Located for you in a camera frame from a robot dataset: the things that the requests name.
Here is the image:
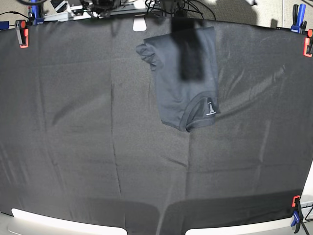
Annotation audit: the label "dark navy t-shirt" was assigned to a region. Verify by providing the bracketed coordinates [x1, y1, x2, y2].
[136, 27, 220, 132]

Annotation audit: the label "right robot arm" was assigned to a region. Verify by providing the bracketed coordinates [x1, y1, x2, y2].
[80, 0, 121, 18]

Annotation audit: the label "black table cloth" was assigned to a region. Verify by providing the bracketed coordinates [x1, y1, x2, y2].
[0, 17, 313, 235]

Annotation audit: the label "black power adapter box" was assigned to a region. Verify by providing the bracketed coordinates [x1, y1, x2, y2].
[50, 0, 67, 13]

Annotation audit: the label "blue bar clamp far-left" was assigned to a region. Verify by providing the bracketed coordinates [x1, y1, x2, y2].
[28, 0, 45, 25]

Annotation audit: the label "red black clamp far-left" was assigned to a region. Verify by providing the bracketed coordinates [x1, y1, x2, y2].
[14, 20, 29, 48]

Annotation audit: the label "red black clamp near-right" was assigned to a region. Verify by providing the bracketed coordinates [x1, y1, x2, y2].
[291, 195, 301, 208]

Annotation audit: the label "red black clamp far-right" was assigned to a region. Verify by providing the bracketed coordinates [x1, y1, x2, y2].
[303, 29, 313, 57]

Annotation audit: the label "blue bar clamp far-right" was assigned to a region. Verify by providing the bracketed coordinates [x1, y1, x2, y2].
[291, 3, 307, 34]

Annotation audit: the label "blue bar clamp near-right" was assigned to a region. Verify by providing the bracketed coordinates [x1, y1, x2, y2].
[291, 207, 303, 234]

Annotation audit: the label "tangled black cables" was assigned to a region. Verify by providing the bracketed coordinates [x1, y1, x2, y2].
[144, 0, 221, 20]

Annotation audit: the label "aluminium frame rail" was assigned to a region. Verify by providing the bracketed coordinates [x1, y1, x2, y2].
[44, 4, 140, 23]

